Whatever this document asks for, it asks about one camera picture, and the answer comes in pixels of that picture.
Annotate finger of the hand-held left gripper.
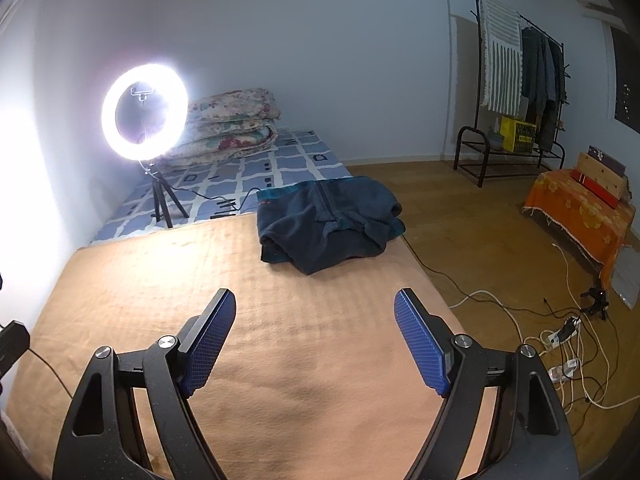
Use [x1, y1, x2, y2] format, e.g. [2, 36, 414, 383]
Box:
[0, 322, 29, 378]

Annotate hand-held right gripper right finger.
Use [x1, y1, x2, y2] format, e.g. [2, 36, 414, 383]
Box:
[393, 288, 581, 480]

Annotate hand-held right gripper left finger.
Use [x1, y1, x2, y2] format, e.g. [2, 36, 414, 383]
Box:
[52, 288, 237, 480]

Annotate teal plaid fleece shirt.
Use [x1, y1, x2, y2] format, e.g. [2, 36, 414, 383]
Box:
[256, 176, 407, 277]

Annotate black metal clothes rack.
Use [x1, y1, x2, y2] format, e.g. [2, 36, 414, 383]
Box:
[452, 0, 571, 188]

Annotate tan blanket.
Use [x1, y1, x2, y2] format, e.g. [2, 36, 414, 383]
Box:
[0, 212, 501, 480]

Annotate white power strip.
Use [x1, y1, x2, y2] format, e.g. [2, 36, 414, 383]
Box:
[540, 316, 583, 348]

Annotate small white power adapter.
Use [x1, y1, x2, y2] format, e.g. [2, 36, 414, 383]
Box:
[547, 357, 581, 381]

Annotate black tripod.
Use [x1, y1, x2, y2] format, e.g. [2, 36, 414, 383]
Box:
[142, 160, 191, 229]

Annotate small black clamp stand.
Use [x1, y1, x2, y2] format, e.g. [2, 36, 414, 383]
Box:
[580, 285, 611, 321]

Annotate blue patterned bed sheet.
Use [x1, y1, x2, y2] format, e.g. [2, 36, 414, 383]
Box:
[90, 129, 353, 246]

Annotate orange floral cloth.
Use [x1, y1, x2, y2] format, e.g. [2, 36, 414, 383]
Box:
[522, 169, 637, 291]

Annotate grey plastic bag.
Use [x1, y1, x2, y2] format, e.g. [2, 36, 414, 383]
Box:
[611, 247, 640, 309]

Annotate stack of floral quilts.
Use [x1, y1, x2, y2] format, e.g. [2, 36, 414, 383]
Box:
[160, 88, 280, 167]

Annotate yellow crate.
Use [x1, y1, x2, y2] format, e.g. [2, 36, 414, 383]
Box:
[500, 116, 538, 153]

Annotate red box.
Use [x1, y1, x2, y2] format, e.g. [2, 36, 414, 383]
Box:
[571, 170, 626, 209]

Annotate wooden box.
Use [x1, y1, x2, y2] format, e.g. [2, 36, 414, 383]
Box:
[576, 152, 629, 201]

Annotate dark flat box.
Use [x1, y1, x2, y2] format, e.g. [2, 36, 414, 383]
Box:
[587, 146, 627, 177]

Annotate grey teal hanging jacket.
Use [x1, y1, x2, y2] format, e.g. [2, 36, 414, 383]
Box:
[520, 27, 556, 116]

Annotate white striped hanging cloth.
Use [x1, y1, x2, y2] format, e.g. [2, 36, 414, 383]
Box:
[479, 0, 523, 115]

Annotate window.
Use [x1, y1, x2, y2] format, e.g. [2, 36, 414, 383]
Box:
[610, 25, 640, 133]

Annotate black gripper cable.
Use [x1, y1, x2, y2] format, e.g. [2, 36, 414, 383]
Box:
[27, 347, 73, 397]

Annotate power strips and cables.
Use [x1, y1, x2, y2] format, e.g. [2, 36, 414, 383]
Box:
[447, 242, 640, 408]

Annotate black floor cable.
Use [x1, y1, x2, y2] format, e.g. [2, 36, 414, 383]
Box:
[400, 234, 581, 321]

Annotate black ring light cable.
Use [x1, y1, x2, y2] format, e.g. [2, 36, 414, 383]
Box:
[172, 187, 261, 221]

